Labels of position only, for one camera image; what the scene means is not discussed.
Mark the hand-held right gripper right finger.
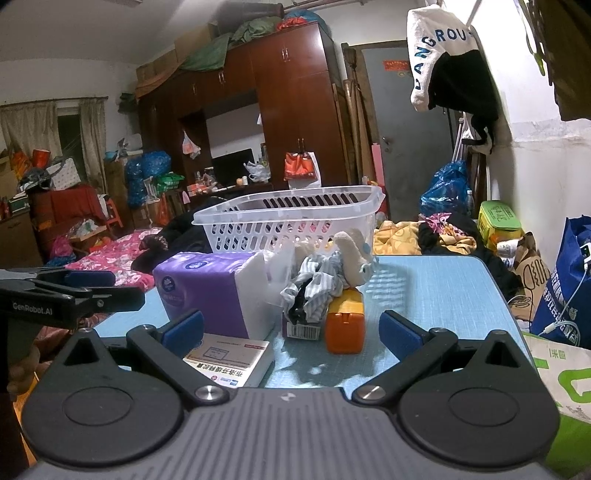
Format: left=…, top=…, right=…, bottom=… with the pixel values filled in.
left=353, top=310, right=539, bottom=409

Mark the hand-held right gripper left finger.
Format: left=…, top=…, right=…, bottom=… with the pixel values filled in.
left=46, top=310, right=230, bottom=409

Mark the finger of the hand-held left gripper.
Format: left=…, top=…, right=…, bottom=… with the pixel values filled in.
left=74, top=287, right=147, bottom=325
left=34, top=270, right=116, bottom=290

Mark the purple tissue pack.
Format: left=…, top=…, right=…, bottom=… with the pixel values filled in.
left=152, top=250, right=290, bottom=341

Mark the white plastic basket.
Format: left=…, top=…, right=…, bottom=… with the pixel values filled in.
left=191, top=185, right=387, bottom=260

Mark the person's left hand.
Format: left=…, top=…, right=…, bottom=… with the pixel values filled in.
left=7, top=348, right=43, bottom=398

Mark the pink floral bedding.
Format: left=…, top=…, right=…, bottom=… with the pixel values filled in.
left=65, top=226, right=168, bottom=292

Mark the white paperback book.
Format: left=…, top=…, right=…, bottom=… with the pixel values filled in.
left=182, top=332, right=276, bottom=388

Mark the red stool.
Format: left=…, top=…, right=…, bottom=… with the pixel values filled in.
left=99, top=196, right=124, bottom=230

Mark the red cloth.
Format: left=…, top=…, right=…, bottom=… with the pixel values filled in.
left=30, top=185, right=110, bottom=241

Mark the cream sock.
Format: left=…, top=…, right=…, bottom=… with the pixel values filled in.
left=332, top=230, right=378, bottom=289

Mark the yellow blanket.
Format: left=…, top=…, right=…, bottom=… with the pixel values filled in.
left=372, top=220, right=477, bottom=256

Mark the small barcode box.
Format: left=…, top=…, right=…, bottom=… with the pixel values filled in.
left=283, top=308, right=324, bottom=341

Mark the striped crumpled cloth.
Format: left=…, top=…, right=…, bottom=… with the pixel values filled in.
left=280, top=251, right=345, bottom=325

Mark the black clothing pile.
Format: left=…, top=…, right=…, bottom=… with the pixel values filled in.
left=418, top=212, right=523, bottom=302

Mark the pile of blue bags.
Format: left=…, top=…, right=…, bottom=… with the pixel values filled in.
left=124, top=150, right=173, bottom=209

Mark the brown paper bag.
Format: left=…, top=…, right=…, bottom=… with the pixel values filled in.
left=508, top=232, right=553, bottom=320

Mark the beige curtain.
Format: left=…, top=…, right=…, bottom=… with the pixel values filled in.
left=79, top=97, right=110, bottom=182
left=0, top=102, right=59, bottom=154

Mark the green box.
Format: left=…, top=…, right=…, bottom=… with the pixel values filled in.
left=477, top=200, right=523, bottom=245

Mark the blue plastic bag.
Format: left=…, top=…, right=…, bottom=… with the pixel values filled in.
left=419, top=161, right=472, bottom=216

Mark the hanging white plastic bag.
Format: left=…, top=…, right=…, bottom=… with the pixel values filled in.
left=181, top=130, right=203, bottom=160

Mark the black monitor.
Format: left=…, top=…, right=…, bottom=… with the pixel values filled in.
left=211, top=148, right=254, bottom=185

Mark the pink board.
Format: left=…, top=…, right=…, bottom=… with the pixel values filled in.
left=369, top=144, right=387, bottom=185

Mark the blue shopping bag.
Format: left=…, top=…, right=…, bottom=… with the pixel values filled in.
left=530, top=216, right=591, bottom=350

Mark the white and green bag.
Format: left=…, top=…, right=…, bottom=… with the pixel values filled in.
left=522, top=332, right=591, bottom=480

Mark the orange bag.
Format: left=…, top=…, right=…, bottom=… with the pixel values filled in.
left=283, top=151, right=322, bottom=189

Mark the grey door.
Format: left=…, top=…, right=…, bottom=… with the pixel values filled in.
left=360, top=41, right=456, bottom=219

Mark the white and black jacket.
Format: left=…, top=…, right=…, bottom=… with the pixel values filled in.
left=406, top=4, right=502, bottom=156

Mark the green cloth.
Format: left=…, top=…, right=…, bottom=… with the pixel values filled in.
left=178, top=16, right=288, bottom=73

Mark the brown wooden wardrobe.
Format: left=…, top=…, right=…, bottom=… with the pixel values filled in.
left=136, top=21, right=348, bottom=232

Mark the dark brown hanging cloth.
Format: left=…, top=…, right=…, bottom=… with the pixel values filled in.
left=538, top=0, right=591, bottom=121

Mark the white cable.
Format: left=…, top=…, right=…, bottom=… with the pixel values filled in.
left=508, top=258, right=591, bottom=336

